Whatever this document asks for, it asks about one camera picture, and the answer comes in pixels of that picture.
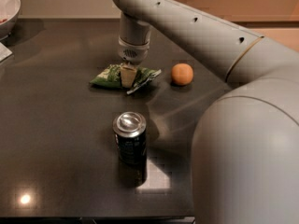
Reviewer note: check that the green jalapeno chip bag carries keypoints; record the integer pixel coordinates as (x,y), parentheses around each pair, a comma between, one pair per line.
(110,78)

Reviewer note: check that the blue soda can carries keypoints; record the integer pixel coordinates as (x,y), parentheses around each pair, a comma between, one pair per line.
(130,136)

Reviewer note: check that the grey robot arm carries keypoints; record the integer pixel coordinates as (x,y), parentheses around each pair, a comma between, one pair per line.
(245,148)

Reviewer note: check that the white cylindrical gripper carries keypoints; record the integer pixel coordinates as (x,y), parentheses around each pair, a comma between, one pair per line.
(133,52)

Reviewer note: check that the white paper sheet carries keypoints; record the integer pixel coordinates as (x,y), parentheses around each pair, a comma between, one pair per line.
(4,52)

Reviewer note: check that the orange fruit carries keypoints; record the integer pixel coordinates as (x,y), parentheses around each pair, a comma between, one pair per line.
(181,74)

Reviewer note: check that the white bowl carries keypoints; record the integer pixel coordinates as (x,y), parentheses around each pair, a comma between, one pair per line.
(9,13)

